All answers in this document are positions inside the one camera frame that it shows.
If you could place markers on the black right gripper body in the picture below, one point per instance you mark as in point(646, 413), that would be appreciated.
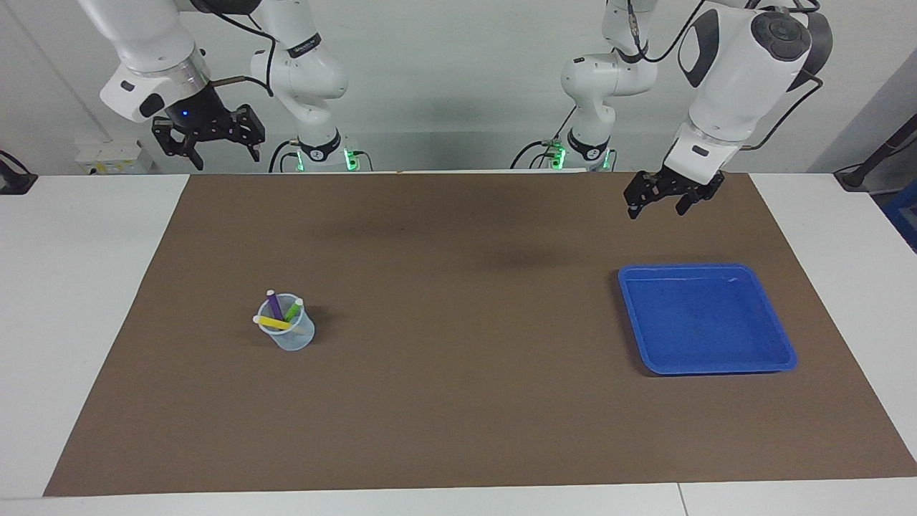
point(200, 115)

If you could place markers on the brown table mat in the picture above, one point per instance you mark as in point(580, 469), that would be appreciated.
point(458, 394)

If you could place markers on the black stand pole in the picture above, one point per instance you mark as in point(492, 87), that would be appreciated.
point(870, 161)

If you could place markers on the yellow pen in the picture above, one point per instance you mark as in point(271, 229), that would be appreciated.
point(272, 322)

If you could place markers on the white wall outlet box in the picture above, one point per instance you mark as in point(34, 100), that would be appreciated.
point(114, 158)

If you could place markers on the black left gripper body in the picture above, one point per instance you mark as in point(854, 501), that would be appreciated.
point(684, 183)

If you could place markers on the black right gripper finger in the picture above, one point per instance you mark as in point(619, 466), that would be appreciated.
point(249, 129)
point(170, 136)

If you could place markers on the translucent plastic cup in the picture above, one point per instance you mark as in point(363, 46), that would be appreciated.
point(294, 338)

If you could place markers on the blue crate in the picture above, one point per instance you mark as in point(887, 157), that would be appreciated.
point(904, 215)

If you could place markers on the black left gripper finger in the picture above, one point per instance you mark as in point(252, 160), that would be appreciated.
point(689, 202)
point(637, 192)

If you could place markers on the green pen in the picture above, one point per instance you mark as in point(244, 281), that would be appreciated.
point(294, 309)

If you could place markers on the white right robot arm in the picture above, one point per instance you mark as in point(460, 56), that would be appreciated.
point(143, 36)

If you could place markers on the blue plastic tray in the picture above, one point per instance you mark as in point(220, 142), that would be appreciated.
point(706, 322)

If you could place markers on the purple pen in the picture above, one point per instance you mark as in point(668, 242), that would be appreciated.
point(274, 304)

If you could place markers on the black table clamp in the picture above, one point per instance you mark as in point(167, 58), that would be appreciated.
point(14, 183)

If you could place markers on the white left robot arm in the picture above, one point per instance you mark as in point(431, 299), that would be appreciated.
point(738, 79)

